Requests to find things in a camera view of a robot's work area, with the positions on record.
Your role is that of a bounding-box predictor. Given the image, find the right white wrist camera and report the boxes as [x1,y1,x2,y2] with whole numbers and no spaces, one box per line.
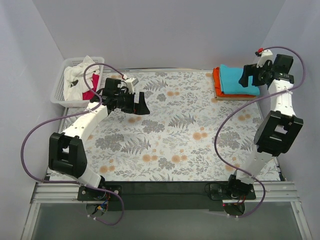
[255,48,273,68]

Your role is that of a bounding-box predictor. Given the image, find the floral patterned table mat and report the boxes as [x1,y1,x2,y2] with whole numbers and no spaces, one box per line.
[49,70,281,183]

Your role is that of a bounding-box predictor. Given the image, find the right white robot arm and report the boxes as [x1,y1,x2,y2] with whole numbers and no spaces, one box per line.
[226,49,304,199]

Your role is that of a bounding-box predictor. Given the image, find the white plastic laundry basket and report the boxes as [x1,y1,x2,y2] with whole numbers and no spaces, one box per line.
[50,56,105,108]

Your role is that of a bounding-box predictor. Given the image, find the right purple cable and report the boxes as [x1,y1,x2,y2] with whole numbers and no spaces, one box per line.
[214,46,306,219]

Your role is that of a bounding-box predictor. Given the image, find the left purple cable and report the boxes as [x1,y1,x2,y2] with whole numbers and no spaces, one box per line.
[20,62,128,226]

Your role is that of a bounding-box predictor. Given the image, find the white t shirt in basket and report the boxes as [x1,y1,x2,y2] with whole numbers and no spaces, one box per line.
[63,55,100,101]

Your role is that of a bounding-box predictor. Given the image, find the magenta t shirt in basket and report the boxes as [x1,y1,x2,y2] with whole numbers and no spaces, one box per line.
[82,73,102,101]

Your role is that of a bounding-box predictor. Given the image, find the teal t shirt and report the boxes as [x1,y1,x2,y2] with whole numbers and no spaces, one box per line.
[219,64,260,96]

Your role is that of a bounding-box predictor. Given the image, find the folded orange t shirt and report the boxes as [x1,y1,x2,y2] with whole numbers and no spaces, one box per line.
[212,66,257,99]

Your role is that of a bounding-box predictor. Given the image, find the aluminium frame rail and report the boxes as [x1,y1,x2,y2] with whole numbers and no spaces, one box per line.
[31,181,301,204]

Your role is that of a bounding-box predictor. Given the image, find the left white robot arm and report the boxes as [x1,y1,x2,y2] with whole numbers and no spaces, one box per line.
[48,77,150,200]

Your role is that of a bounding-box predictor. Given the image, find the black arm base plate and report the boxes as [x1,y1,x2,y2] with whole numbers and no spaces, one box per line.
[77,181,256,211]

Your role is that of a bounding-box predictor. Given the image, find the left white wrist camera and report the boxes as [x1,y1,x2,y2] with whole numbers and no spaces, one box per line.
[124,77,139,94]

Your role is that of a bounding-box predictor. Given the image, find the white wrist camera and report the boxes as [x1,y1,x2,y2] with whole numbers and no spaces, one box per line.
[124,77,139,94]
[255,48,273,68]

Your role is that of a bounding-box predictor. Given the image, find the purple cable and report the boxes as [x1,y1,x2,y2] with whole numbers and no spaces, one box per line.
[20,62,128,226]
[214,46,306,219]

